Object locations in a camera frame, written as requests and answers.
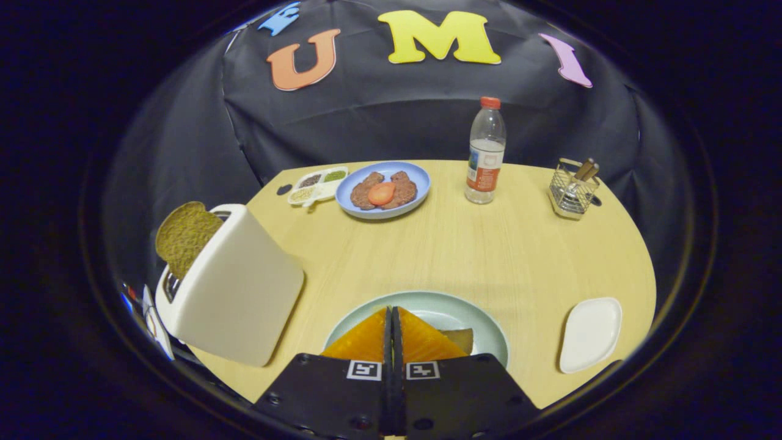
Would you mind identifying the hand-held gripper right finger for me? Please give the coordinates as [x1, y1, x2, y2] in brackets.
[393, 307, 542, 440]

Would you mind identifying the pale green plate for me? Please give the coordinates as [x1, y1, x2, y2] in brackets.
[323, 290, 510, 369]

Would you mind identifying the small white plate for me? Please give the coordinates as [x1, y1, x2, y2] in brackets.
[558, 297, 623, 375]

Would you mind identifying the round brown toast slice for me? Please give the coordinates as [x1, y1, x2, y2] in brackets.
[155, 201, 224, 281]

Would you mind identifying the brown meat patty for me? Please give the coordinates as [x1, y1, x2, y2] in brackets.
[384, 171, 418, 210]
[350, 172, 386, 211]

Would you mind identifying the metal wire utensil basket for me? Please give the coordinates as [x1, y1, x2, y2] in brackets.
[548, 158, 602, 221]

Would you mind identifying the white four-compartment seasoning tray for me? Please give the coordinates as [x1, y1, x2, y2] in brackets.
[287, 166, 349, 207]

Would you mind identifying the red tomato slice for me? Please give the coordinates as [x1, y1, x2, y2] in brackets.
[368, 182, 396, 207]

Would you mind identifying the blue plate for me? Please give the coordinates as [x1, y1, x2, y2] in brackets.
[335, 161, 431, 220]

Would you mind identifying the black backdrop cloth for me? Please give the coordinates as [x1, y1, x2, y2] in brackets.
[104, 0, 679, 294]

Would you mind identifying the white toaster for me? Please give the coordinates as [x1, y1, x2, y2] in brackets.
[155, 203, 305, 368]

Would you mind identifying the white flat sheet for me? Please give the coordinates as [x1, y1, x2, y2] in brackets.
[141, 284, 175, 361]

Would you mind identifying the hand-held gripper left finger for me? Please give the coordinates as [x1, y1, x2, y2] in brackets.
[252, 307, 392, 440]

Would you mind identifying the clear plastic bottle red cap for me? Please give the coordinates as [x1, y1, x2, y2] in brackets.
[465, 97, 507, 205]

